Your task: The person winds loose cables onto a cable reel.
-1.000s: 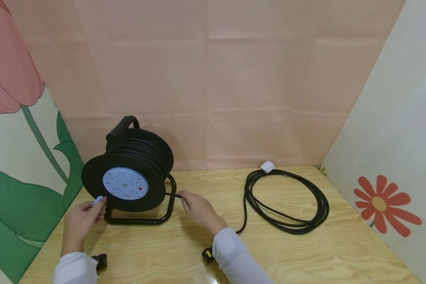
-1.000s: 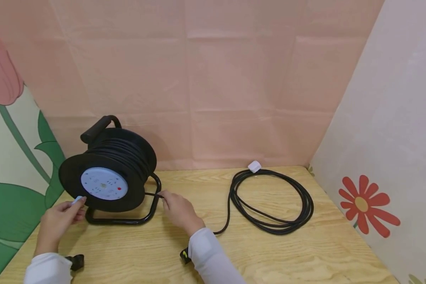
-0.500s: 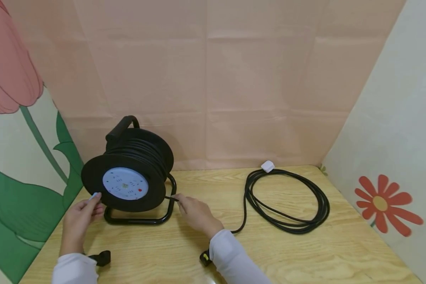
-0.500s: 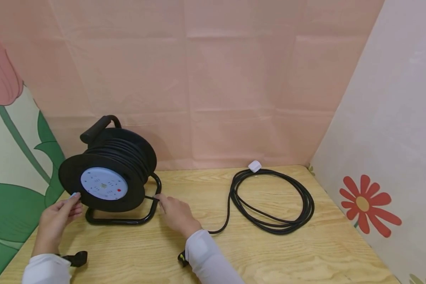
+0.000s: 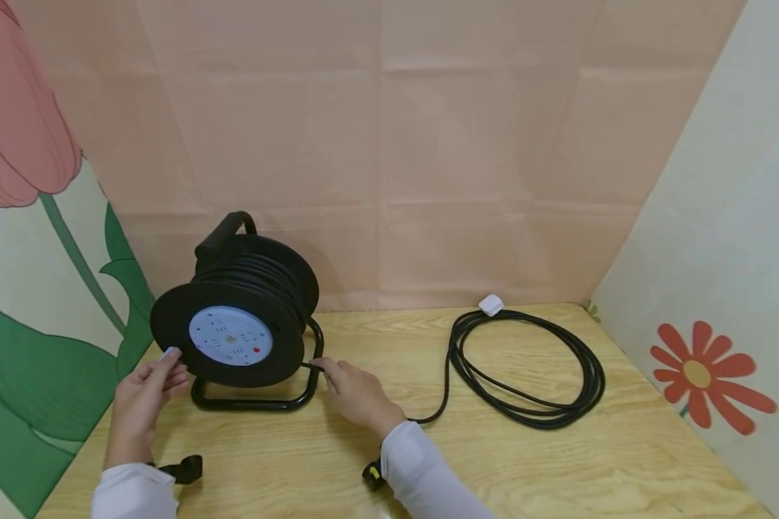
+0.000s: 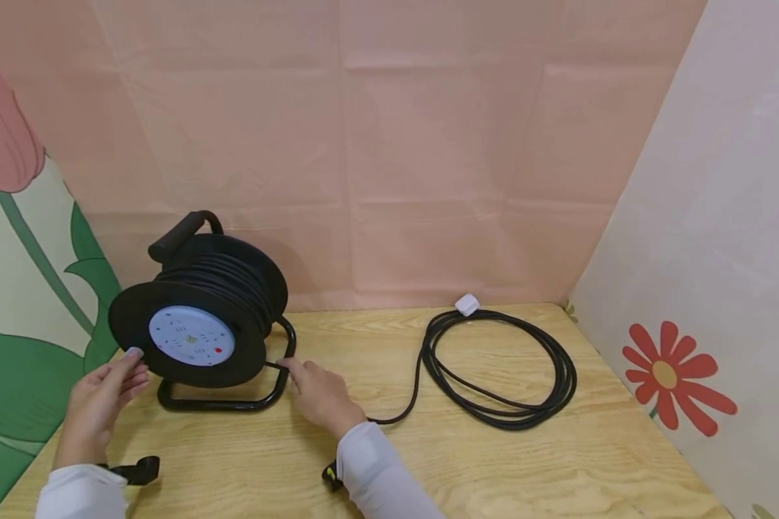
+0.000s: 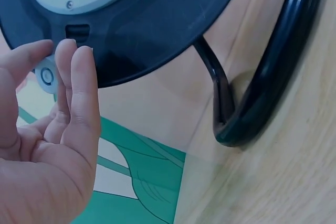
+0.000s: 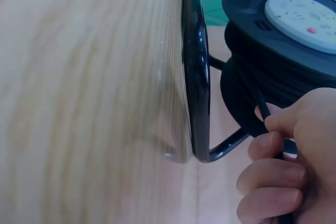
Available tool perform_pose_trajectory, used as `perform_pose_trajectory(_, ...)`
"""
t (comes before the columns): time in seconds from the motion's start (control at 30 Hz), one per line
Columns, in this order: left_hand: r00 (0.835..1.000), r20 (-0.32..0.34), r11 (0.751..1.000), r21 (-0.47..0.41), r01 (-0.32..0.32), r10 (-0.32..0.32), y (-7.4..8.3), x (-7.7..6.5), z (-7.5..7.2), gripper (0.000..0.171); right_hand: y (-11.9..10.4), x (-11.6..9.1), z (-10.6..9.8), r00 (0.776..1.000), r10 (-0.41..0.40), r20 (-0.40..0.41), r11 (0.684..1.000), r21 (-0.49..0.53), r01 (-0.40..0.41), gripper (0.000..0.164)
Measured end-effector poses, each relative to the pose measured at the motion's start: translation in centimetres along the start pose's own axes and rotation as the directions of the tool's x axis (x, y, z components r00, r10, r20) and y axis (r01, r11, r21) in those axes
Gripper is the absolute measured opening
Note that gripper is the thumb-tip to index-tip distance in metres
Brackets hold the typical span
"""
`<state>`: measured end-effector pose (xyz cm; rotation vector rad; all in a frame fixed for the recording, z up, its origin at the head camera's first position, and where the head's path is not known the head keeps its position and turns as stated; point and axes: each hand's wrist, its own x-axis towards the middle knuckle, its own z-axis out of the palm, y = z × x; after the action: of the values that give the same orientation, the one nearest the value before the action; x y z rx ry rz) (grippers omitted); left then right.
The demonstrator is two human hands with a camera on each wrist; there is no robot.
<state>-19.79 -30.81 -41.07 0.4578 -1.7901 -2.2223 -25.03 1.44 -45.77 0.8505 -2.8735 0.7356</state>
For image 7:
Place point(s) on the person's left thumb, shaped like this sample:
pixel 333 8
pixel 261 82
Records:
pixel 31 52

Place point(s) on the person's left hand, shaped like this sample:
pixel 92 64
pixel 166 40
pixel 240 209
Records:
pixel 39 166

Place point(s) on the grey round crank knob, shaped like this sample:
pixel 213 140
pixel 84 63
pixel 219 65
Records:
pixel 46 76

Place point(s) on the black tubular reel stand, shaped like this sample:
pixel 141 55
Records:
pixel 278 72

